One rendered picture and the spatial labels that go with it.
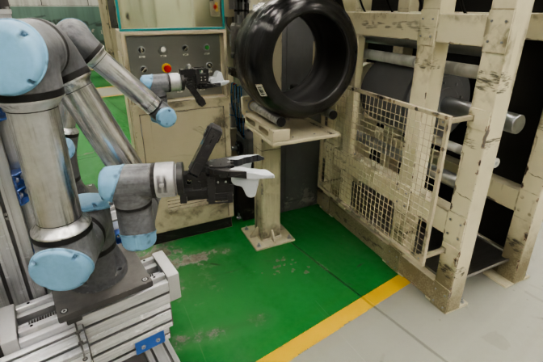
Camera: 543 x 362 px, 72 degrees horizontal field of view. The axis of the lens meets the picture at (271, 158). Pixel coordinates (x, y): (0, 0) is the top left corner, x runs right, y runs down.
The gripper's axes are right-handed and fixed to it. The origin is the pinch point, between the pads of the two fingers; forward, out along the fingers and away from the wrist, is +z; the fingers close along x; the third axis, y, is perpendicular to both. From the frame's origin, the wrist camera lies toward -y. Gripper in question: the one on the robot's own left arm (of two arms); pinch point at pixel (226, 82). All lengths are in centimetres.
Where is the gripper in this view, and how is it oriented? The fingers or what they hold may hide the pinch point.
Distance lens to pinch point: 166.5
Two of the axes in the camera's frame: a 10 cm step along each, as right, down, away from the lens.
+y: 0.0, -9.3, -3.7
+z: 9.1, -1.6, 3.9
